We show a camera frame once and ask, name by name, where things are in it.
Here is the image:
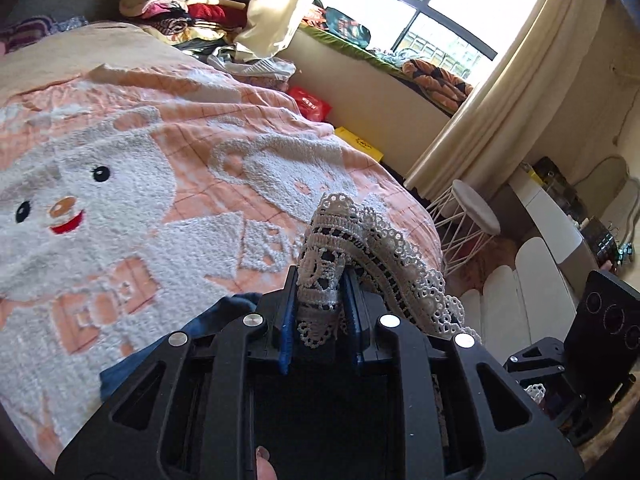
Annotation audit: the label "left hand red nails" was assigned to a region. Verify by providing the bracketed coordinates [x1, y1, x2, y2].
[255, 446, 278, 480]

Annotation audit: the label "white cabinet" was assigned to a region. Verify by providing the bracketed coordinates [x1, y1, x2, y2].
[508, 168, 598, 298]

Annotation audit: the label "yellow paper bag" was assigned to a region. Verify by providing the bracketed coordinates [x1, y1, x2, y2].
[334, 127, 383, 162]

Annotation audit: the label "peach bear bedspread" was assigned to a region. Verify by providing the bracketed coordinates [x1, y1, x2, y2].
[1, 23, 442, 471]

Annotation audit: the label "cream curtain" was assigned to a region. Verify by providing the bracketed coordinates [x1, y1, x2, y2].
[405, 0, 606, 200]

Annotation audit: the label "red plastic bag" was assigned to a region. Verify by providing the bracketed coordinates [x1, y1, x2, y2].
[286, 87, 332, 122]

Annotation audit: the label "orange striped cushion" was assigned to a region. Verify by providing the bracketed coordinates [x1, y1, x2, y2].
[401, 58, 473, 114]

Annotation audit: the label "teal patterned bag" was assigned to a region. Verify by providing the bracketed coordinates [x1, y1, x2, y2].
[302, 0, 371, 50]

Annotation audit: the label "pile of folded clothes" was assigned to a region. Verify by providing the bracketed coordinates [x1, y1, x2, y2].
[118, 0, 303, 92]

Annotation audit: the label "purple striped pillow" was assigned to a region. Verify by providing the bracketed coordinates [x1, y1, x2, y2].
[0, 15, 88, 55]

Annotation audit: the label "white wire stool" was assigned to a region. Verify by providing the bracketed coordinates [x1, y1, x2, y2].
[427, 180, 501, 276]

